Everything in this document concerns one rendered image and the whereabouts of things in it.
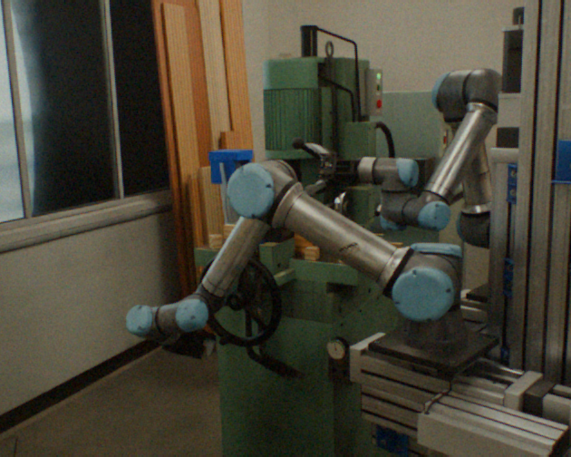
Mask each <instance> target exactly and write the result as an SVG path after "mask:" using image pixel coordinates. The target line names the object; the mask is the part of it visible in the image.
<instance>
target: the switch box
mask: <svg viewBox="0 0 571 457"><path fill-rule="evenodd" d="M377 73H379V74H380V76H381V77H380V79H377ZM376 80H380V82H379V83H377V82H376ZM359 84H360V102H361V116H375V115H382V107H381V108H378V107H377V102H378V100H381V101H382V69H373V68H371V69H359ZM377 84H379V85H380V86H381V89H380V91H377ZM377 92H379V93H380V95H376V93H377ZM376 109H380V111H379V112H377V111H376ZM356 115H357V116H358V105H357V89H356Z"/></svg>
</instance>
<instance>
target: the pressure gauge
mask: <svg viewBox="0 0 571 457"><path fill-rule="evenodd" d="M334 343H335V345H334ZM335 348H336V349H337V350H336V351H335ZM326 351H327V353H328V354H329V355H330V356H331V357H332V358H333V359H335V360H337V362H338V363H342V362H343V358H344V357H345V356H346V355H347V354H348V352H349V345H348V343H347V341H346V340H345V339H344V338H342V337H340V336H337V337H335V338H333V339H332V340H330V341H329V342H328V343H327V345H326Z"/></svg>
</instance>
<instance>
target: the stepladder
mask: <svg viewBox="0 0 571 457"><path fill-rule="evenodd" d="M253 158H254V152H253V150H229V149H225V150H219V151H210V152H209V153H208V160H210V167H211V183H212V184H220V190H221V198H222V205H223V213H224V220H225V224H227V222H238V221H239V219H240V217H239V215H238V214H237V213H236V212H235V211H234V210H233V209H232V207H231V206H230V204H229V201H228V197H227V185H228V182H229V179H230V177H231V176H232V174H233V173H234V172H235V171H236V170H237V169H239V168H241V167H243V166H244V165H246V164H248V163H252V159H253Z"/></svg>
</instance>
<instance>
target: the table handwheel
mask: <svg viewBox="0 0 571 457"><path fill-rule="evenodd" d="M216 257H217V256H215V257H213V258H212V259H211V260H210V261H209V262H208V263H207V264H206V266H205V267H204V269H203V271H202V273H201V275H200V279H199V282H198V286H199V285H200V284H201V282H202V280H203V278H204V277H205V275H206V274H207V273H208V270H209V269H210V267H211V265H212V264H213V262H214V260H215V259H216ZM247 264H248V265H249V266H251V267H252V268H253V269H255V270H256V271H257V272H258V273H259V274H260V275H261V277H262V278H263V279H264V280H265V282H266V284H262V290H263V291H262V292H263V293H262V294H265V293H266V292H268V291H270V295H271V298H272V315H271V318H270V321H269V323H268V325H267V326H266V324H265V323H264V322H263V321H262V320H261V319H260V318H259V317H258V316H257V315H256V314H255V312H254V311H253V310H252V309H251V308H250V307H249V304H250V301H251V300H252V299H254V298H256V296H255V286H252V287H249V288H247V289H244V288H243V285H244V275H245V269H246V267H244V269H243V271H242V272H241V274H240V275H239V277H238V282H237V289H236V290H233V291H231V292H229V293H228V295H227V302H226V304H225V306H229V307H230V308H231V309H232V310H234V311H239V310H241V309H244V310H245V311H246V312H247V313H248V314H249V315H250V316H251V317H252V318H253V319H254V320H255V321H256V323H257V324H258V325H259V326H260V327H261V328H262V330H263V332H262V333H260V334H259V335H256V336H252V337H240V336H237V335H235V338H234V339H232V340H231V341H230V342H229V343H230V344H232V345H237V346H242V347H251V346H256V345H261V344H263V343H264V342H265V341H266V340H268V339H269V338H270V337H271V336H272V335H273V333H274V332H275V331H276V329H277V327H278V325H279V322H280V319H281V315H282V298H281V294H280V290H279V287H278V285H277V283H276V280H275V278H274V276H273V275H272V273H271V272H270V271H269V269H268V268H267V267H266V266H265V265H264V264H263V263H262V262H261V261H260V260H258V259H257V258H255V257H253V256H252V257H251V258H250V259H249V260H248V262H247ZM208 324H209V326H210V327H211V328H212V330H213V331H214V332H215V333H216V334H217V335H218V336H220V337H222V336H224V335H229V334H231V333H229V332H228V331H227V330H226V329H225V328H224V327H223V326H222V325H221V324H220V323H219V322H218V321H217V319H216V318H215V317H214V315H212V316H210V317H209V318H208Z"/></svg>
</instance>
